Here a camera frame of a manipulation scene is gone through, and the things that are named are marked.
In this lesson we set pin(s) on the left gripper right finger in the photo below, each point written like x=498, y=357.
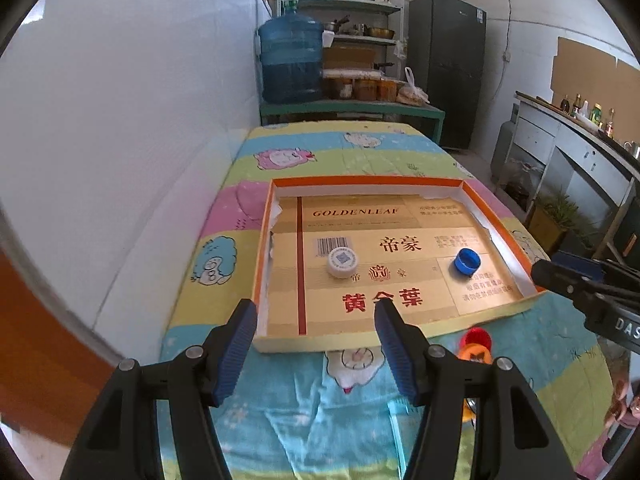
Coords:
x=404, y=346

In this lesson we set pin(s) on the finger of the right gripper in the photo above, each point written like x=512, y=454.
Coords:
x=602, y=271
x=570, y=284

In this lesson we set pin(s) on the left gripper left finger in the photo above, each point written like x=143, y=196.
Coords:
x=226, y=349

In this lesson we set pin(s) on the blue bottle cap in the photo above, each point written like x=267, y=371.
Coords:
x=467, y=261

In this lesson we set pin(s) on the white QR bottle cap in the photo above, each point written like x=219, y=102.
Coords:
x=342, y=262

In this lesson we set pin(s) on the red bottle cap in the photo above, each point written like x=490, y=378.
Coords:
x=476, y=335

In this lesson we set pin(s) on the orange bottle cap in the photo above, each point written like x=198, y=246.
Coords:
x=475, y=353

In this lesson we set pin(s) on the potted green plant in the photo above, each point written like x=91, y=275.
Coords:
x=552, y=218

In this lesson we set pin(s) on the light blue lighter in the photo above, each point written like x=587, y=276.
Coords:
x=405, y=422

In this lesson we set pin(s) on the yellow bottle cap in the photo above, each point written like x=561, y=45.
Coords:
x=469, y=410

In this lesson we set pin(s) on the colourful cartoon bed sheet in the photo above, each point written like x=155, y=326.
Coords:
x=323, y=414

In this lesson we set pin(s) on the shallow orange-rimmed cardboard tray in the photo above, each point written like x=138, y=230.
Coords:
x=406, y=232

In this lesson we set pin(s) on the white kitchen counter cabinet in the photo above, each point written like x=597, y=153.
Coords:
x=559, y=159

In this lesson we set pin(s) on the orange wooden door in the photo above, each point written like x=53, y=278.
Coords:
x=49, y=379

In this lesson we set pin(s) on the white plastic bag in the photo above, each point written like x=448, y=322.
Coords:
x=409, y=93

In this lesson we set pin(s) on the black refrigerator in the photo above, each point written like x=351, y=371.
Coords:
x=446, y=51

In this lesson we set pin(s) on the blue water jug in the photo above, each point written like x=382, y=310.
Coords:
x=291, y=57

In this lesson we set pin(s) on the metal storage shelf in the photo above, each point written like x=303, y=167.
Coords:
x=375, y=27

